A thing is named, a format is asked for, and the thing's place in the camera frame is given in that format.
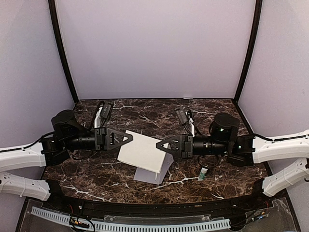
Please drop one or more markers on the black frame post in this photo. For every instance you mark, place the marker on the black frame post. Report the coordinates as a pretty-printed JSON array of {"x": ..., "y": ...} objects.
[
  {"x": 61, "y": 50},
  {"x": 250, "y": 49}
]

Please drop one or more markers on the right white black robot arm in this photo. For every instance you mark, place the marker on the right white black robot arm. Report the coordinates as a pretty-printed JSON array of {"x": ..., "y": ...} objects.
[{"x": 246, "y": 150}]

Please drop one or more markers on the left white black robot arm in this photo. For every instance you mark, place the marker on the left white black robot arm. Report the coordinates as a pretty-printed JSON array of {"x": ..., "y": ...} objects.
[{"x": 53, "y": 149}]

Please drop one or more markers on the black front rail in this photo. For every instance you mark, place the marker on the black front rail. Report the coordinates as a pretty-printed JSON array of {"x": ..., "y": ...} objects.
[{"x": 92, "y": 196}]

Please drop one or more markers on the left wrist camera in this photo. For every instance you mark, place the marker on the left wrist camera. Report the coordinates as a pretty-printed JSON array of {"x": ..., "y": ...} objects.
[{"x": 103, "y": 114}]

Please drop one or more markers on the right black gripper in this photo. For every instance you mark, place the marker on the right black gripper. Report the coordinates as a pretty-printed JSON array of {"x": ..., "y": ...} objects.
[{"x": 185, "y": 141}]

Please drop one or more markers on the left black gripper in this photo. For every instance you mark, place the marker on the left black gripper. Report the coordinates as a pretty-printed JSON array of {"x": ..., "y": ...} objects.
[{"x": 104, "y": 138}]

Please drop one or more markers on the small circuit board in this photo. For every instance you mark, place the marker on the small circuit board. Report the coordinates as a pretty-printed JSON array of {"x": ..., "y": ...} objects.
[{"x": 76, "y": 223}]

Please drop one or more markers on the right black frame post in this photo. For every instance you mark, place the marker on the right black frame post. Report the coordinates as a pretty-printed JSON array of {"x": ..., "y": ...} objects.
[{"x": 250, "y": 49}]

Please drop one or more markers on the green glue stick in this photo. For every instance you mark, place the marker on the green glue stick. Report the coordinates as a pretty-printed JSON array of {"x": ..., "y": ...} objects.
[{"x": 202, "y": 174}]

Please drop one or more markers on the left black frame post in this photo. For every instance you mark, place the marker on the left black frame post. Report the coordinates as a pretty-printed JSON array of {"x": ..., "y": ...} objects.
[{"x": 61, "y": 50}]

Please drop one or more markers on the white slotted cable duct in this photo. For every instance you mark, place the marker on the white slotted cable duct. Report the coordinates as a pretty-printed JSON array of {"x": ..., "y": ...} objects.
[{"x": 102, "y": 226}]

